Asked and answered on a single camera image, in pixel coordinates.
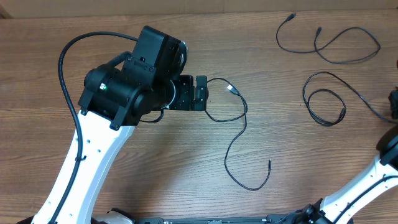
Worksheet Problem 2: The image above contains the separated black usb cable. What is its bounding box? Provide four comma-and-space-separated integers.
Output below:
275, 12, 382, 65

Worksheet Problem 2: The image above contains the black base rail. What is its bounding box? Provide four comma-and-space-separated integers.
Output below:
93, 207, 354, 224

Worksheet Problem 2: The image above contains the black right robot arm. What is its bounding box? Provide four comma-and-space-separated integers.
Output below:
277, 126, 397, 223

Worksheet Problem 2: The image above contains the short looped black cable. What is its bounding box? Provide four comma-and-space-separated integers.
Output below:
302, 71, 398, 127

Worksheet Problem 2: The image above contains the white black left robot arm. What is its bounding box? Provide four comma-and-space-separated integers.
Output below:
25, 26, 209, 224

